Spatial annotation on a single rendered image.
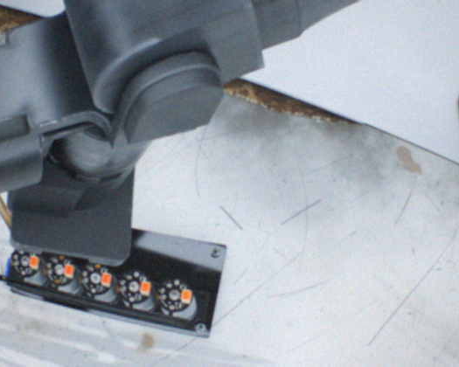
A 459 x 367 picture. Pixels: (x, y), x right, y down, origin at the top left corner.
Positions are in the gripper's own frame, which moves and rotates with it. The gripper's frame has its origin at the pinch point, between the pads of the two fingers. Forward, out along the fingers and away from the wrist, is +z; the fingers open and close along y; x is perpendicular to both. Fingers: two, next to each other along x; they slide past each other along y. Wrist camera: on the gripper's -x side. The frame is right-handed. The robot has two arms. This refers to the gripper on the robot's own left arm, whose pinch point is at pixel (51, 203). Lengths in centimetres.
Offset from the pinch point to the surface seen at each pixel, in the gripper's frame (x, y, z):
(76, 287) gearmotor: 4.0, 1.9, 13.8
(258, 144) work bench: 17.1, -10.6, 13.5
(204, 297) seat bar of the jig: 13.3, 1.6, 12.8
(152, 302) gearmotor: 9.4, 2.6, 12.1
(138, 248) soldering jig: 8.9, -2.0, 15.3
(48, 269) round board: 1.6, 1.3, 12.5
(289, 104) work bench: 19.3, -13.9, 12.8
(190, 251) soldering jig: 12.4, -2.0, 14.0
